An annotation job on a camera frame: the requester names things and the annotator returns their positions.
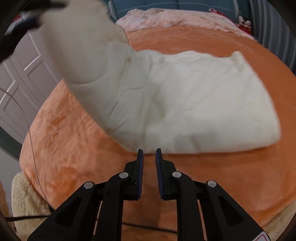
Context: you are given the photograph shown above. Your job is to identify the cream fleece bedding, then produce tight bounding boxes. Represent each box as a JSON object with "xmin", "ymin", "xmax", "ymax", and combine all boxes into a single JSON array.
[{"xmin": 11, "ymin": 173, "xmax": 295, "ymax": 241}]

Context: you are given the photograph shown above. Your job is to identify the blue upholstered headboard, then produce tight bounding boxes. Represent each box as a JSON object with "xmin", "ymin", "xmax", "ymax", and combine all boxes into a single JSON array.
[{"xmin": 109, "ymin": 0, "xmax": 251, "ymax": 22}]

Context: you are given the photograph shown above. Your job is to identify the orange plush blanket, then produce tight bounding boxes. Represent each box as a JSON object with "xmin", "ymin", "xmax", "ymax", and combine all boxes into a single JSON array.
[{"xmin": 20, "ymin": 25, "xmax": 296, "ymax": 234}]

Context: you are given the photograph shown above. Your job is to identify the white cable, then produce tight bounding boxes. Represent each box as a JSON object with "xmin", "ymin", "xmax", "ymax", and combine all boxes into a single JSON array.
[{"xmin": 0, "ymin": 89, "xmax": 51, "ymax": 207}]

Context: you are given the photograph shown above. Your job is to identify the plush toys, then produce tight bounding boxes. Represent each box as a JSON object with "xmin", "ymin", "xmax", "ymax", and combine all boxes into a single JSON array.
[{"xmin": 237, "ymin": 15, "xmax": 252, "ymax": 29}]

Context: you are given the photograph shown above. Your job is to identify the white panelled wardrobe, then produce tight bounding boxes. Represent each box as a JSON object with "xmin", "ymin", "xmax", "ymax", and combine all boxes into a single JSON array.
[{"xmin": 0, "ymin": 28, "xmax": 67, "ymax": 141}]

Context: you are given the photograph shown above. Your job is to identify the black cable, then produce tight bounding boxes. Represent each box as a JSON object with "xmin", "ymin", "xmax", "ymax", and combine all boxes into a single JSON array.
[{"xmin": 5, "ymin": 214, "xmax": 176, "ymax": 232}]

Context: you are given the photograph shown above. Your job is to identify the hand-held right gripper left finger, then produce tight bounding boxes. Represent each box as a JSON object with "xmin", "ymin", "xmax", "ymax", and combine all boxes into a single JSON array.
[{"xmin": 27, "ymin": 149, "xmax": 145, "ymax": 241}]

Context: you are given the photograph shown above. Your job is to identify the pink lace bed cover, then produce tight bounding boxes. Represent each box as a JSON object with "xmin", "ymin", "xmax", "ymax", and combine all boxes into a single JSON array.
[{"xmin": 115, "ymin": 8, "xmax": 258, "ymax": 41}]

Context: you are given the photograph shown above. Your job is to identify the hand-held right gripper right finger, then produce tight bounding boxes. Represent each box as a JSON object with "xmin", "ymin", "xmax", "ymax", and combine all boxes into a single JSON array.
[{"xmin": 155, "ymin": 148, "xmax": 271, "ymax": 241}]

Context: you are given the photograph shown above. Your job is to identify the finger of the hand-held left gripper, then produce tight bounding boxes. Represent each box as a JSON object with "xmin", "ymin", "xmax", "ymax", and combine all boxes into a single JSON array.
[
  {"xmin": 13, "ymin": 11, "xmax": 41, "ymax": 30},
  {"xmin": 25, "ymin": 0, "xmax": 67, "ymax": 11}
]

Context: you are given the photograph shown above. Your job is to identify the cream quilted jacket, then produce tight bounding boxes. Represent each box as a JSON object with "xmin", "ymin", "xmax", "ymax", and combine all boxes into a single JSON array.
[{"xmin": 38, "ymin": 0, "xmax": 282, "ymax": 154}]

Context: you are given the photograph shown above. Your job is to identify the grey curtain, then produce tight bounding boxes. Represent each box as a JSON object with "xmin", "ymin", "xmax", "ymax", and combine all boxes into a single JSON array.
[{"xmin": 251, "ymin": 0, "xmax": 296, "ymax": 75}]

